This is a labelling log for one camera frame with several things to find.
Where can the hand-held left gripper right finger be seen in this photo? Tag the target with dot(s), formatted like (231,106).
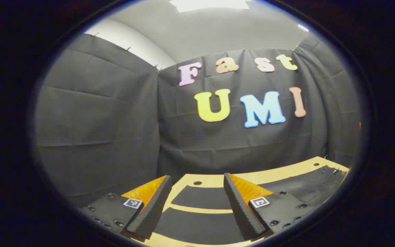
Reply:
(240,212)

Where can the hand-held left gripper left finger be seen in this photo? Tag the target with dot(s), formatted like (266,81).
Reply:
(154,212)

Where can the dark grey jeans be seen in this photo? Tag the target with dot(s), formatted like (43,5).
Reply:
(201,198)

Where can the black backdrop cloth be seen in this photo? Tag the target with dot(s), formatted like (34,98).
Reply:
(115,120)

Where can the small ceiling light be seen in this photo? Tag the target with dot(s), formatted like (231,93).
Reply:
(303,27)

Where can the large ceiling light panel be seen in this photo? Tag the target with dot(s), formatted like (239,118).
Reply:
(207,4)

